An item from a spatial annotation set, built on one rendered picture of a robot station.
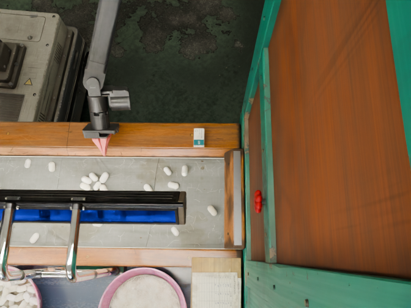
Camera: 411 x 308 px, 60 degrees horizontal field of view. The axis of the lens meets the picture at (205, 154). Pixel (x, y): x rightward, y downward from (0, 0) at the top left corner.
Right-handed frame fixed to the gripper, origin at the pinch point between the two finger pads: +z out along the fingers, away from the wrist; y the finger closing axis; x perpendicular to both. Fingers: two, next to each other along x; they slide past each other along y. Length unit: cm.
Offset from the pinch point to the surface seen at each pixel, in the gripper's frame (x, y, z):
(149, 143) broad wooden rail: 4.9, 14.0, -1.3
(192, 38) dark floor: 123, 22, -20
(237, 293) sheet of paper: -26, 43, 33
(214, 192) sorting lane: -3.4, 36.0, 12.3
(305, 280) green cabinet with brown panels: -76, 45, -21
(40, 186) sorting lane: -2.8, -22.2, 11.1
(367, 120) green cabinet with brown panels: -80, 47, -40
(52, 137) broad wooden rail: 6.0, -19.2, -2.9
